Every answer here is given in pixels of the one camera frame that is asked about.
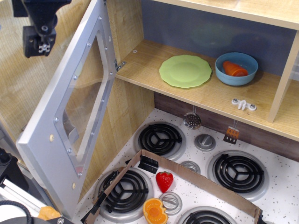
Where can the back right black burner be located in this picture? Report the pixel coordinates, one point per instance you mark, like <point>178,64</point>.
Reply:
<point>239,172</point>

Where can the red toy strawberry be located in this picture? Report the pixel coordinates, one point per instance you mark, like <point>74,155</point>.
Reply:
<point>164,180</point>

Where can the silver toy microwave door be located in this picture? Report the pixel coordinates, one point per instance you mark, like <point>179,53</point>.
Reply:
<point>81,85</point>

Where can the front left black burner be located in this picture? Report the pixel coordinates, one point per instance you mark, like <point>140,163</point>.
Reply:
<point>125,202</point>

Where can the brown cardboard barrier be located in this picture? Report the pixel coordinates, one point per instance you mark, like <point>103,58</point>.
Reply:
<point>151,162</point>

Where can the silver front stove knob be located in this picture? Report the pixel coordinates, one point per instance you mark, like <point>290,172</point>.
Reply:
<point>172,202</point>

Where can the orange toy food piece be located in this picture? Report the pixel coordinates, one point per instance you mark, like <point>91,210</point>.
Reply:
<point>48,213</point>

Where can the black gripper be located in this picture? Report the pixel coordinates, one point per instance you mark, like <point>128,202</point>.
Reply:
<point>38,38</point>

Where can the black burner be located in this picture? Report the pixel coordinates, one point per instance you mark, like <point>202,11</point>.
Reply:
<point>205,215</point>
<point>125,202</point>
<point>239,172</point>
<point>161,138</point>

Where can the blue plastic bowl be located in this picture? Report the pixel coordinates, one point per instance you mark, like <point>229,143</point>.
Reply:
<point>244,60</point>

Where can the silver back stove knob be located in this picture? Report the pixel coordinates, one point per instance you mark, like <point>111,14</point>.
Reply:
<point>205,142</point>

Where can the orange toy spatula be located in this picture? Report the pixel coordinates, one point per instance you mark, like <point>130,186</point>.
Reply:
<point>232,134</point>

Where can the silver stove knob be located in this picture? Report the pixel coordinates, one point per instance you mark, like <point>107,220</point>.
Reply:
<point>194,167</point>
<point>205,142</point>
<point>172,202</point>

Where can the grey wall phone holder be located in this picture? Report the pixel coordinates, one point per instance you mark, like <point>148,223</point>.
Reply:
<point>70,129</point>

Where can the silver middle stove knob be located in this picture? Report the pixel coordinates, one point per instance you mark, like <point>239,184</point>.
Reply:
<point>194,167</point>

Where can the orange toy pepper half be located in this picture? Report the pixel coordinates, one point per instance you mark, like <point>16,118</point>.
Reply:
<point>154,211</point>

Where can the silver toy skimmer ladle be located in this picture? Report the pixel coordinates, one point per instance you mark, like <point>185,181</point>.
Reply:
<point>192,119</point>

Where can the orange toy carrot piece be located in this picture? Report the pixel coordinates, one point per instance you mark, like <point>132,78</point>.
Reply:
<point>233,69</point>

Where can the front right black burner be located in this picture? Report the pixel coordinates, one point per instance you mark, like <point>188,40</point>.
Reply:
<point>205,215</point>

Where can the back left black burner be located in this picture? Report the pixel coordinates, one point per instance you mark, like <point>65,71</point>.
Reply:
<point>161,138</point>

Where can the green plastic plate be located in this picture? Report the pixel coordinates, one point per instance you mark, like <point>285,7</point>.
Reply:
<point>185,71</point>

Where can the white door latch clip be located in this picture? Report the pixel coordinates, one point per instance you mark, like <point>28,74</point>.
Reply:
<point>243,105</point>

